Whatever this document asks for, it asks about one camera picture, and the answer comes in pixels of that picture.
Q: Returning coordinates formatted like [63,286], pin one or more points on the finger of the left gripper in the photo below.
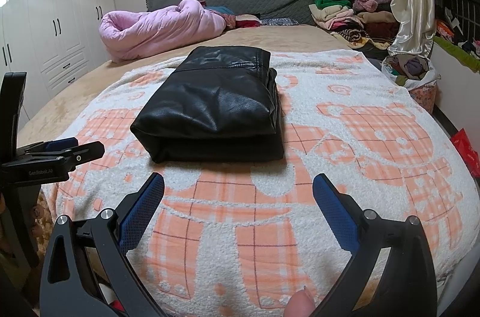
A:
[85,153]
[56,145]

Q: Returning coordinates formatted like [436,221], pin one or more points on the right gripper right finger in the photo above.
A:
[407,286]

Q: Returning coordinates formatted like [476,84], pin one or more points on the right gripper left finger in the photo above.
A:
[69,286]

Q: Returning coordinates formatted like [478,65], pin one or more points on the black leather jacket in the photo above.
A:
[220,105]

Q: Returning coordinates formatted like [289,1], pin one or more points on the basket of clothes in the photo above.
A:
[416,74]

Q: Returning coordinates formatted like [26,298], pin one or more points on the clothes heap by window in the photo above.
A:
[460,32]

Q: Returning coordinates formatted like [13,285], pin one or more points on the pile of folded clothes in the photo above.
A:
[358,23]

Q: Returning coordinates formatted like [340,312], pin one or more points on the right hand thumb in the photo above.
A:
[301,304]

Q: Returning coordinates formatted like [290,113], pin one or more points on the pink puffy quilt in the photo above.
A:
[138,35]

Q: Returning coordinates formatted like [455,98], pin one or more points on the white glossy wardrobe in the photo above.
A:
[55,42]

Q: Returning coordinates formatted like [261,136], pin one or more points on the red plastic bag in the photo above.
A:
[463,145]

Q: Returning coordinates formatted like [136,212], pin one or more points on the white peach patterned blanket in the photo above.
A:
[240,239]

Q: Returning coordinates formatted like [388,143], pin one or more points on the red folded cloth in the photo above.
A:
[247,21]

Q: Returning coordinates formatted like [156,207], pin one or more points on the tan bed sheet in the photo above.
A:
[60,112]

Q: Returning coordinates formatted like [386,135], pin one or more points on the green window ledge cloth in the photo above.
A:
[462,56]

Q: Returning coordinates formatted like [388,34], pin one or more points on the blue patterned cloth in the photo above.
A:
[284,21]

